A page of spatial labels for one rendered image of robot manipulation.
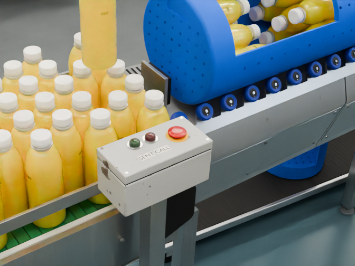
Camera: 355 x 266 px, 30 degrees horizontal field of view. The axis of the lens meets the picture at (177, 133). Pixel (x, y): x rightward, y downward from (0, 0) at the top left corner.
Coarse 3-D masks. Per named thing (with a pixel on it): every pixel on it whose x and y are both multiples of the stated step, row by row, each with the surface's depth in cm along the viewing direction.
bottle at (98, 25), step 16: (80, 0) 128; (96, 0) 126; (112, 0) 128; (80, 16) 130; (96, 16) 128; (112, 16) 129; (80, 32) 133; (96, 32) 130; (112, 32) 131; (96, 48) 132; (112, 48) 133; (96, 64) 134; (112, 64) 136
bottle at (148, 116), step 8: (144, 104) 137; (144, 112) 137; (152, 112) 137; (160, 112) 137; (136, 120) 140; (144, 120) 137; (152, 120) 137; (160, 120) 137; (168, 120) 139; (136, 128) 140; (144, 128) 138
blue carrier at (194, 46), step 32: (160, 0) 155; (192, 0) 146; (256, 0) 185; (352, 0) 168; (160, 32) 160; (192, 32) 148; (224, 32) 146; (320, 32) 164; (352, 32) 172; (160, 64) 164; (192, 64) 153; (224, 64) 148; (256, 64) 155; (288, 64) 165; (192, 96) 157
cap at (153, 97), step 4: (148, 92) 137; (152, 92) 137; (156, 92) 137; (160, 92) 137; (148, 96) 136; (152, 96) 136; (156, 96) 136; (160, 96) 136; (148, 100) 135; (152, 100) 135; (156, 100) 135; (160, 100) 135; (148, 104) 136; (152, 104) 136; (156, 104) 136; (160, 104) 136
